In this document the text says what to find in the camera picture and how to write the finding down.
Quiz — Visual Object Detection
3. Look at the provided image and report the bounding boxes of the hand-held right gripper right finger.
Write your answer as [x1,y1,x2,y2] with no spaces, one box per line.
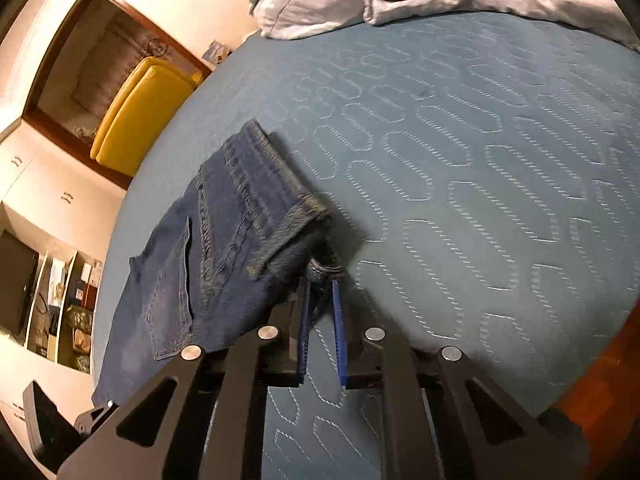
[331,279,592,480]

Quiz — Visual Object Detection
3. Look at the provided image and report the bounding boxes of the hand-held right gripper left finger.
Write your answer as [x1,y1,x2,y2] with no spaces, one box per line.
[57,279,314,480]

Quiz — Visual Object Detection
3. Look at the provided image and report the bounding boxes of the blue denim pants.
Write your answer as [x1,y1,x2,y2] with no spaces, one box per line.
[92,119,347,408]

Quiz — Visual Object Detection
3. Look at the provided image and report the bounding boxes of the olive green bag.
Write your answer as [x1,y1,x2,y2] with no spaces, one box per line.
[66,305,97,376]

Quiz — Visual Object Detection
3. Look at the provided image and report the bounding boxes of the black monitor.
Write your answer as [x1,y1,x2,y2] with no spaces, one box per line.
[0,229,41,337]

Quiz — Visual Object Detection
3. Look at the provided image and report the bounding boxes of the blue quilted bed cover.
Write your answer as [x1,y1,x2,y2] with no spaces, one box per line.
[92,10,640,480]

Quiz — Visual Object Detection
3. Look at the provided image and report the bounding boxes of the yellow armchair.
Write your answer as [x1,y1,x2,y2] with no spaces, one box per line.
[90,56,205,178]

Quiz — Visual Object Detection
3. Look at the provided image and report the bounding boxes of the small picture card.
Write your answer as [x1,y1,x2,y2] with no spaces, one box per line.
[202,40,232,65]

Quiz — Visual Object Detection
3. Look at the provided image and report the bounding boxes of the grey star print pillow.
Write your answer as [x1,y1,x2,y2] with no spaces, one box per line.
[250,0,375,42]

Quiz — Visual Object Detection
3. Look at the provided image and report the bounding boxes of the lace curtain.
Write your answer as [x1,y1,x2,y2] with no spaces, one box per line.
[37,0,201,141]

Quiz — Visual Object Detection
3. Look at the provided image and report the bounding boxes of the brown wooden window frame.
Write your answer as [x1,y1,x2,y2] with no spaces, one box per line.
[22,0,216,191]

